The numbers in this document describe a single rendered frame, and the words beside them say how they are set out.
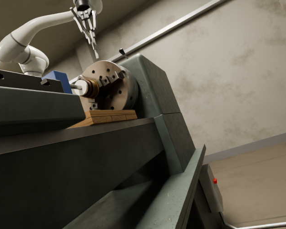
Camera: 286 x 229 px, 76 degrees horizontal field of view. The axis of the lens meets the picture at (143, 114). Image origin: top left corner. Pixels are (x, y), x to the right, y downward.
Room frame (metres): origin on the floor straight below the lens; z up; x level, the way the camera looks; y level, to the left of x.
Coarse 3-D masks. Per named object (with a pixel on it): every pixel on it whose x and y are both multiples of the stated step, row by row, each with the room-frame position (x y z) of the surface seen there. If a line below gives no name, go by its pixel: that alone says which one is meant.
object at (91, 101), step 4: (100, 96) 0.88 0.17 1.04; (88, 100) 0.86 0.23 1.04; (92, 100) 0.85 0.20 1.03; (96, 100) 0.85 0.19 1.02; (100, 100) 0.89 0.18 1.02; (92, 104) 0.87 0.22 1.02; (96, 104) 0.86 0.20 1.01; (100, 104) 0.89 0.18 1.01; (92, 108) 0.88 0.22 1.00; (96, 108) 0.87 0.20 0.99; (100, 108) 0.89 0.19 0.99
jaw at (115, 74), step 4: (116, 72) 0.84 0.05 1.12; (120, 72) 0.87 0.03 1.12; (108, 76) 0.85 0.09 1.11; (112, 76) 0.84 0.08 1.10; (116, 76) 0.83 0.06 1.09; (120, 76) 0.86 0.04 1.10; (124, 76) 0.87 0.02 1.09; (96, 80) 0.83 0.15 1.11; (100, 80) 0.83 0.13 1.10; (104, 80) 0.84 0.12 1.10; (108, 80) 0.83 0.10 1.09; (112, 80) 0.84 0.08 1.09; (116, 80) 0.85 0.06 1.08; (120, 80) 0.87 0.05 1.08; (100, 84) 0.82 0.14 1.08; (104, 84) 0.84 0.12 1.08; (108, 84) 0.84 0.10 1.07; (112, 84) 0.86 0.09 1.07; (100, 88) 0.84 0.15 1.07; (104, 88) 0.86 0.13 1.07; (108, 88) 0.89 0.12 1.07
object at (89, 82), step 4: (84, 80) 0.77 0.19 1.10; (88, 80) 0.80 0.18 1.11; (92, 80) 0.82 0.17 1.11; (88, 84) 0.77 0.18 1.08; (92, 84) 0.79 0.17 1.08; (96, 84) 0.82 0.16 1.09; (88, 88) 0.77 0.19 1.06; (92, 88) 0.80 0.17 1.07; (96, 88) 0.81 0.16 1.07; (88, 92) 0.78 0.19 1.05; (92, 92) 0.80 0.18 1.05; (96, 92) 0.82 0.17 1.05; (84, 96) 0.79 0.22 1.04; (88, 96) 0.81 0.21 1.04; (92, 96) 0.82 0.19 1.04; (96, 96) 0.83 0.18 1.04
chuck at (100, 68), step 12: (84, 72) 0.94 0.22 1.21; (96, 72) 0.91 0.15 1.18; (108, 72) 0.89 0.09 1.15; (120, 84) 0.87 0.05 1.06; (132, 84) 0.91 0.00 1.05; (108, 96) 0.91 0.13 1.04; (120, 96) 0.88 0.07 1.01; (84, 108) 0.96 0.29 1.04; (108, 108) 0.91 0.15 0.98; (120, 108) 0.89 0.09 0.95
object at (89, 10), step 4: (80, 0) 0.87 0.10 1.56; (84, 0) 0.87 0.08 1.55; (76, 4) 0.88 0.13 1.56; (80, 4) 0.87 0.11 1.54; (84, 4) 0.87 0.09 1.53; (88, 4) 0.89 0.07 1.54; (76, 8) 0.89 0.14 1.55; (80, 8) 0.89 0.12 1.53; (84, 8) 0.90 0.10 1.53; (88, 8) 0.89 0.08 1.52; (84, 12) 0.90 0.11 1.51; (88, 12) 0.90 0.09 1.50; (80, 16) 0.90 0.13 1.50; (84, 16) 0.90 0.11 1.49
